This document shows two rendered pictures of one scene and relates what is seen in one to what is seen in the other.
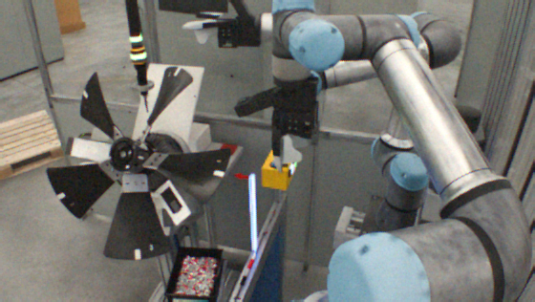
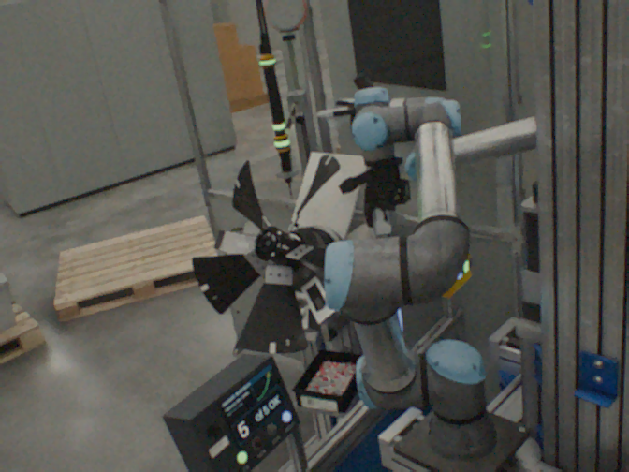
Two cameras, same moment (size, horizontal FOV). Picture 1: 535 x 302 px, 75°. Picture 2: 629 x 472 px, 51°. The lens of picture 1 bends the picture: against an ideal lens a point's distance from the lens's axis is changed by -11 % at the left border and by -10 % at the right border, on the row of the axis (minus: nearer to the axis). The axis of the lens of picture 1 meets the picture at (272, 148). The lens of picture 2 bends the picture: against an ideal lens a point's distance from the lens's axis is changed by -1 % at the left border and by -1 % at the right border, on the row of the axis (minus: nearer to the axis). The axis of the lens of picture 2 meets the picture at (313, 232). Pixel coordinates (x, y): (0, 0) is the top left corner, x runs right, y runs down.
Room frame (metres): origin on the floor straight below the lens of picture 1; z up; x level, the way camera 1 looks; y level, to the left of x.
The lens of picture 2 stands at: (-0.68, -0.51, 2.09)
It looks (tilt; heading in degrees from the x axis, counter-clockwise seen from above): 23 degrees down; 26
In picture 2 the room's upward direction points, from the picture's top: 10 degrees counter-clockwise
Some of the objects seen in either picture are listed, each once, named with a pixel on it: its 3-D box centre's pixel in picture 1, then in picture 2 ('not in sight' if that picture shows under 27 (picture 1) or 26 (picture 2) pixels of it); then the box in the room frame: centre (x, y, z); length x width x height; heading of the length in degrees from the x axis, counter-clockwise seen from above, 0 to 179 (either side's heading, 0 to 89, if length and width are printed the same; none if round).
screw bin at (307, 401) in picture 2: (196, 276); (331, 380); (0.87, 0.26, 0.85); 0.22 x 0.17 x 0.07; 178
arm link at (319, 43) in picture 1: (320, 39); (378, 126); (0.61, -0.08, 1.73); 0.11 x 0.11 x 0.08; 14
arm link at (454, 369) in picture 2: not in sight; (453, 376); (0.48, -0.22, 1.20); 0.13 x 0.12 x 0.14; 104
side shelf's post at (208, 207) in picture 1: (209, 219); not in sight; (1.65, 0.36, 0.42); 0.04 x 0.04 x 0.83; 74
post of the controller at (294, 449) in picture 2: not in sight; (294, 439); (0.48, 0.20, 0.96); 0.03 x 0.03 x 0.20; 74
